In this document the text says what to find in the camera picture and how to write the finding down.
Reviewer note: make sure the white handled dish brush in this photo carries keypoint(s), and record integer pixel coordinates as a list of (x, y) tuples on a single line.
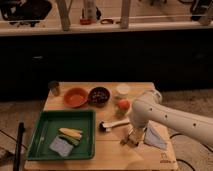
[(107, 126)]

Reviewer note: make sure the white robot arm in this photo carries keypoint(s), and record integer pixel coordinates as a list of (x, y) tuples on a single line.
[(147, 107)]

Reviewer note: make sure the dark bowl with beans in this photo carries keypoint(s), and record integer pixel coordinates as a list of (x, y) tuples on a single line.
[(99, 96)]

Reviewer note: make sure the red bowl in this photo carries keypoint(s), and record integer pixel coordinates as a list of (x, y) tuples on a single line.
[(75, 97)]

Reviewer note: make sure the small metal cup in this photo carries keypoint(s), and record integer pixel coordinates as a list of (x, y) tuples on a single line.
[(54, 87)]

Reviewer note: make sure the metal fork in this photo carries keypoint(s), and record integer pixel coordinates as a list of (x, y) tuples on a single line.
[(126, 137)]

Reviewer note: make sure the small wooden block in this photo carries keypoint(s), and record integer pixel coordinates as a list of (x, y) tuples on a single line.
[(136, 136)]

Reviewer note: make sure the yellow corn cob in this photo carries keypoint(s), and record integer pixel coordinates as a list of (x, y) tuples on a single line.
[(71, 133)]

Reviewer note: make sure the green vegetable piece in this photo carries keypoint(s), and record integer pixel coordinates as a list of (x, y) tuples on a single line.
[(69, 139)]

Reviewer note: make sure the green plastic tray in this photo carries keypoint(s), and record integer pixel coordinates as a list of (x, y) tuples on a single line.
[(47, 128)]

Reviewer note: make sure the grey folded cloth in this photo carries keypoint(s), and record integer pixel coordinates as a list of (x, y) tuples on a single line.
[(153, 138)]

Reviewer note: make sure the blue sponge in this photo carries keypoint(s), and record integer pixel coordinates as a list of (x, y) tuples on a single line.
[(62, 147)]

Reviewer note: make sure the black pole stand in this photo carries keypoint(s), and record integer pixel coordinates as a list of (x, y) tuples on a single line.
[(16, 162)]

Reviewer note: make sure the black bag on shelf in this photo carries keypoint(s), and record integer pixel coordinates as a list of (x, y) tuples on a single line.
[(29, 12)]

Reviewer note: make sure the red ring object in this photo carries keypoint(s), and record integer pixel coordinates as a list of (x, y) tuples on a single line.
[(107, 21)]

